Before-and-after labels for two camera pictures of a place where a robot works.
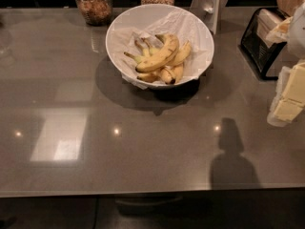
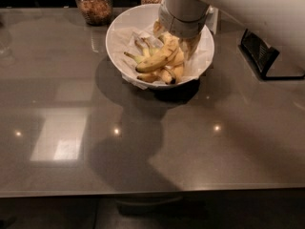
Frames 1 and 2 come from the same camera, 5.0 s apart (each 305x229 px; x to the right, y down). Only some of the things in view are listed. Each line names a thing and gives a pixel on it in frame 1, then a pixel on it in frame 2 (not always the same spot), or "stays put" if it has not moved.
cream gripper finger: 288,111 to 190,45
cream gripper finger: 294,89 to 158,28
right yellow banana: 180,54 stays put
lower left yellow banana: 149,77 stays put
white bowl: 161,46 stays put
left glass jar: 95,4 stays put
